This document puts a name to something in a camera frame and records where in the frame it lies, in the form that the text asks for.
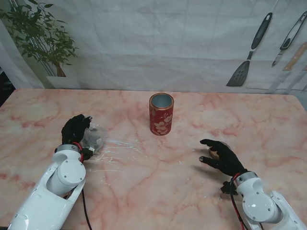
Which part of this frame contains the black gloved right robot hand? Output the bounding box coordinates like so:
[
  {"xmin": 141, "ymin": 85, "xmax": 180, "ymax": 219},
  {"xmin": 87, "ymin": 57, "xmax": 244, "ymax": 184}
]
[{"xmin": 199, "ymin": 138, "xmax": 249, "ymax": 178}]

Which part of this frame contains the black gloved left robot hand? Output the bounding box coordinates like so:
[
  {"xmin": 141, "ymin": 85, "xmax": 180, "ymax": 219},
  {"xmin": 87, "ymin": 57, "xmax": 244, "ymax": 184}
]
[{"xmin": 61, "ymin": 114, "xmax": 94, "ymax": 146}]

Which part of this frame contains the clear plastic tea bag pouch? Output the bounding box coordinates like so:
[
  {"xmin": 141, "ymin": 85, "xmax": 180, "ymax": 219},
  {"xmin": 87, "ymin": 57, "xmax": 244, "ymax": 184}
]
[{"xmin": 80, "ymin": 123, "xmax": 108, "ymax": 156}]

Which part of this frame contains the red floral tea tin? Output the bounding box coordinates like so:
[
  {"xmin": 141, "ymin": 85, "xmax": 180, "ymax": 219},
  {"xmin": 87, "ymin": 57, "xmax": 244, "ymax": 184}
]
[{"xmin": 149, "ymin": 92, "xmax": 174, "ymax": 136}]

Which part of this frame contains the gold round tin lid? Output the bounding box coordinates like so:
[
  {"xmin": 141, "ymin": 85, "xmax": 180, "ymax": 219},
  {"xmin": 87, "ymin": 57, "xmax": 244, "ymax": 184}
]
[{"xmin": 208, "ymin": 141, "xmax": 231, "ymax": 160}]

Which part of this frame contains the white printed backdrop cloth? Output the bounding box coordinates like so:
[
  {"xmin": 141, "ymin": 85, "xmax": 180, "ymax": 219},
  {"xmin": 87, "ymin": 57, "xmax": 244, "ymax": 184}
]
[{"xmin": 0, "ymin": 0, "xmax": 307, "ymax": 94}]

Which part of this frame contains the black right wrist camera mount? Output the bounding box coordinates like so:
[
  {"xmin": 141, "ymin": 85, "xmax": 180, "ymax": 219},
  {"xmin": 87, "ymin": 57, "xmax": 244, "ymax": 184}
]
[{"xmin": 221, "ymin": 181, "xmax": 238, "ymax": 196}]

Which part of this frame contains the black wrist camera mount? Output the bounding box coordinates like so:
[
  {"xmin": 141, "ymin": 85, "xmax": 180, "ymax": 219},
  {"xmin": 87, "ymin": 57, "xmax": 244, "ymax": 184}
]
[
  {"xmin": 81, "ymin": 147, "xmax": 95, "ymax": 161},
  {"xmin": 221, "ymin": 181, "xmax": 238, "ymax": 196}
]

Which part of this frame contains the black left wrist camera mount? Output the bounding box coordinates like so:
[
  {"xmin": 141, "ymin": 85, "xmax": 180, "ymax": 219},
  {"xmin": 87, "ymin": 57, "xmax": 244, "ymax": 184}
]
[{"xmin": 81, "ymin": 147, "xmax": 95, "ymax": 161}]

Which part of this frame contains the red black right arm cable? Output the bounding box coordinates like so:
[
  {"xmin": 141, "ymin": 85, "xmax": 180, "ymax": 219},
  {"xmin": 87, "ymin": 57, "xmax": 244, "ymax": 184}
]
[{"xmin": 229, "ymin": 176, "xmax": 249, "ymax": 230}]

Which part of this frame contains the red black arm cable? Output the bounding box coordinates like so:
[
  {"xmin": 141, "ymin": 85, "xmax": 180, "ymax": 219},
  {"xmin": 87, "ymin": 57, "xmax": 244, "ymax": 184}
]
[
  {"xmin": 229, "ymin": 176, "xmax": 249, "ymax": 230},
  {"xmin": 71, "ymin": 142, "xmax": 93, "ymax": 230}
]

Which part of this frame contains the red black left arm cable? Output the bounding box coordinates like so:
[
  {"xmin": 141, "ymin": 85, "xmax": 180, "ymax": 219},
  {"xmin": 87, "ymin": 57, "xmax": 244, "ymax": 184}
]
[{"xmin": 71, "ymin": 142, "xmax": 93, "ymax": 230}]

